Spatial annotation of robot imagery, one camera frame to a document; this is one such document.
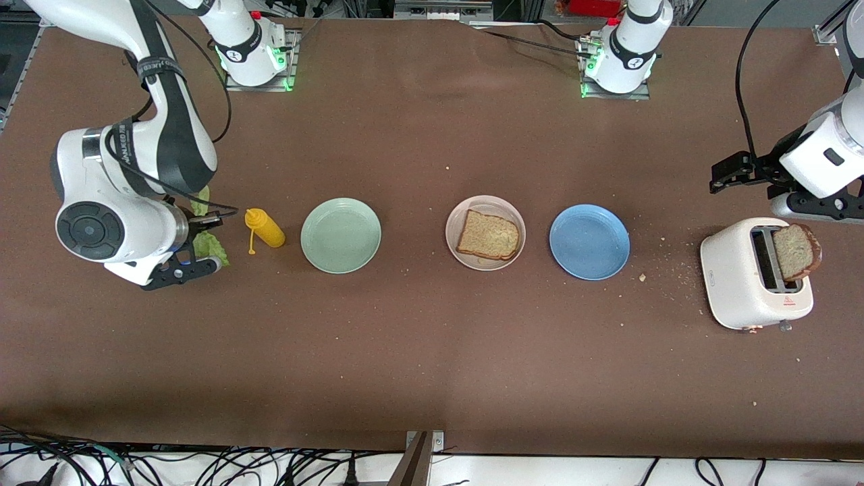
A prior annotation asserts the green lettuce leaf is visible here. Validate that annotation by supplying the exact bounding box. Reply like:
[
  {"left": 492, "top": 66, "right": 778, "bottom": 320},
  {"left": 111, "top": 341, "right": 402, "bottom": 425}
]
[{"left": 190, "top": 187, "right": 231, "bottom": 268}]

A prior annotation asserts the yellow mustard squeeze bottle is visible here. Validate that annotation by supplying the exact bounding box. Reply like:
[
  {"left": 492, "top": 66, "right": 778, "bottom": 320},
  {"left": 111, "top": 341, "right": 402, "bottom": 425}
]
[{"left": 244, "top": 209, "right": 286, "bottom": 257}]

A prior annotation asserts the brown bread slice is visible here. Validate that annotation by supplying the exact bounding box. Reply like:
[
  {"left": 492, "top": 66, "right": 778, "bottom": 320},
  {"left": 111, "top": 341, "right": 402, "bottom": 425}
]
[
  {"left": 772, "top": 223, "right": 823, "bottom": 282},
  {"left": 456, "top": 209, "right": 522, "bottom": 262}
]

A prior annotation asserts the light green plate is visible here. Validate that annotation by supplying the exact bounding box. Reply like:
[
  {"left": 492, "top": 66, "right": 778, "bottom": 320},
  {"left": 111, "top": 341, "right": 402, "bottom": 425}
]
[{"left": 300, "top": 197, "right": 383, "bottom": 275}]

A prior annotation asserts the blue plate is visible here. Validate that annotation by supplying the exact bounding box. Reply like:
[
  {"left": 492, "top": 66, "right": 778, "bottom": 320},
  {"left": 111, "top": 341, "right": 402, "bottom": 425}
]
[{"left": 549, "top": 204, "right": 631, "bottom": 281}]

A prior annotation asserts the beige plate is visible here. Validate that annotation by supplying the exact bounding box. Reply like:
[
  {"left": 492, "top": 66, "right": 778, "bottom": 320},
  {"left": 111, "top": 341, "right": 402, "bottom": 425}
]
[{"left": 445, "top": 195, "right": 527, "bottom": 272}]

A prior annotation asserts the white toaster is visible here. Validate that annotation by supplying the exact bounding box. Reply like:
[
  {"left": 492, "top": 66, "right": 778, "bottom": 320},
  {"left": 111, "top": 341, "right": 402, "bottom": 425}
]
[{"left": 700, "top": 217, "right": 815, "bottom": 333}]

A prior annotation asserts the red background object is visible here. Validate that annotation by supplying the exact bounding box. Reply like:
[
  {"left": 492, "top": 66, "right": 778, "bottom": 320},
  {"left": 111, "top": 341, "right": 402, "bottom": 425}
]
[{"left": 566, "top": 0, "right": 625, "bottom": 18}]

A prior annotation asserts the dark grey metal beam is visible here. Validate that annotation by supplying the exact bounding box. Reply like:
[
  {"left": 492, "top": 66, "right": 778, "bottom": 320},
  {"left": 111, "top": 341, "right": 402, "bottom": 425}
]
[{"left": 386, "top": 432, "right": 433, "bottom": 486}]

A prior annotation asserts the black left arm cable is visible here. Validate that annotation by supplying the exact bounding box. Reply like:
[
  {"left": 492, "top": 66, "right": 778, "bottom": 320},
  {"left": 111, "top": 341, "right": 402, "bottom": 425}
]
[{"left": 736, "top": 0, "right": 784, "bottom": 159}]

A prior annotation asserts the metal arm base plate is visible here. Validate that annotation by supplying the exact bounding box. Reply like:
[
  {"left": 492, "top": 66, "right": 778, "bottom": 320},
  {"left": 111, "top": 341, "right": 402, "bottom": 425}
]
[
  {"left": 579, "top": 37, "right": 652, "bottom": 101},
  {"left": 224, "top": 27, "right": 298, "bottom": 93}
]

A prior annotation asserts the aluminium frame profile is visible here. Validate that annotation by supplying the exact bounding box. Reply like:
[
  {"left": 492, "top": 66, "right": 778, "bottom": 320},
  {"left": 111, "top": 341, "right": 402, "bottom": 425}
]
[{"left": 812, "top": 0, "right": 858, "bottom": 47}]

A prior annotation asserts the black base cable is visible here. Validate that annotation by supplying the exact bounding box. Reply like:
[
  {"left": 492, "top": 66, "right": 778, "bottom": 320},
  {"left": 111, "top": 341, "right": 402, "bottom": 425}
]
[{"left": 466, "top": 19, "right": 598, "bottom": 60}]

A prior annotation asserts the grey metal background frame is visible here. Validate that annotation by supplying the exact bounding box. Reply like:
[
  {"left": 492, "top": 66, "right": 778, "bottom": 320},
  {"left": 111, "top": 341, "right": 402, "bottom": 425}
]
[{"left": 393, "top": 0, "right": 495, "bottom": 22}]

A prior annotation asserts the silver metal bracket plate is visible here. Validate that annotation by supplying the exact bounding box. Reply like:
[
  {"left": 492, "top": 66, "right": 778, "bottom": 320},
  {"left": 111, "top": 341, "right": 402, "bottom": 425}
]
[{"left": 406, "top": 430, "right": 446, "bottom": 454}]

